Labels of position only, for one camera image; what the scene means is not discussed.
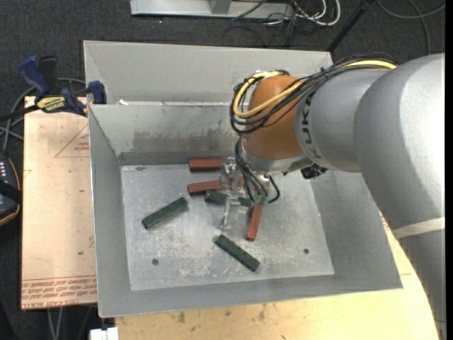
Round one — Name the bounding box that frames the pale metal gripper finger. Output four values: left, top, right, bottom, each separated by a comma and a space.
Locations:
217, 189, 243, 230
219, 157, 245, 190

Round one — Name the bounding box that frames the dark green flat block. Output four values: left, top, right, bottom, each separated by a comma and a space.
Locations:
214, 234, 261, 273
204, 190, 253, 208
142, 196, 190, 230

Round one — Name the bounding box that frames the red-brown flat block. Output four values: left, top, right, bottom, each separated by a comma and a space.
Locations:
188, 158, 224, 172
246, 203, 264, 242
187, 177, 246, 196

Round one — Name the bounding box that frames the grey metal bin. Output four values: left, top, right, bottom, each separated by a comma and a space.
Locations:
83, 40, 403, 318

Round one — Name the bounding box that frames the brown cardboard board red print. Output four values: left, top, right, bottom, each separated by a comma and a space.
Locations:
20, 96, 98, 311

